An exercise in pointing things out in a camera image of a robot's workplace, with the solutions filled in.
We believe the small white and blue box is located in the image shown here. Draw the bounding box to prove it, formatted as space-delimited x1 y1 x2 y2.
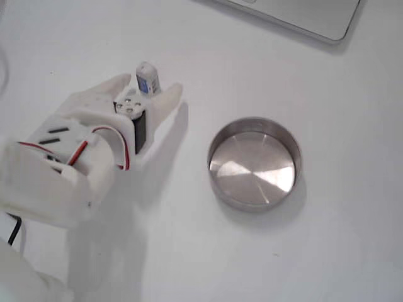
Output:
135 61 162 96

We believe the round metal bowl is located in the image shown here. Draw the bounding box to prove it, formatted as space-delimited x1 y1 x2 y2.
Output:
207 116 304 214

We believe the silver laptop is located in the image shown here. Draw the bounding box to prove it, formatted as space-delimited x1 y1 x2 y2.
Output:
191 0 362 45

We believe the red black servo wire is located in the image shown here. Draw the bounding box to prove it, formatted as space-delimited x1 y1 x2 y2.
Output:
93 125 132 172
16 137 94 167

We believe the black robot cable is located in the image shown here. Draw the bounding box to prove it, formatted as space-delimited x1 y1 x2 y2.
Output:
6 218 23 247

